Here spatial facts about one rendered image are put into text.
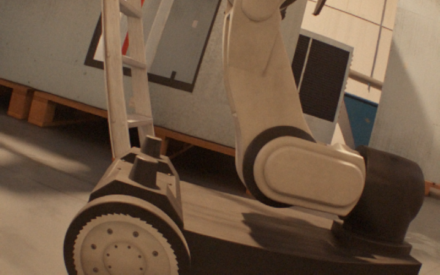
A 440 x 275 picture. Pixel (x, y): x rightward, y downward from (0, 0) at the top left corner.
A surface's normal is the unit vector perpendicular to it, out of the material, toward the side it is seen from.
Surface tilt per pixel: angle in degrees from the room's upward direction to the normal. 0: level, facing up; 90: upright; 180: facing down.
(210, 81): 90
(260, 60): 115
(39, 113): 90
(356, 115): 107
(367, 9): 90
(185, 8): 90
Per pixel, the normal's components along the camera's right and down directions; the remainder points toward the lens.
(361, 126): -0.05, 0.35
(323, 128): 0.07, 0.07
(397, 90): -0.37, -0.05
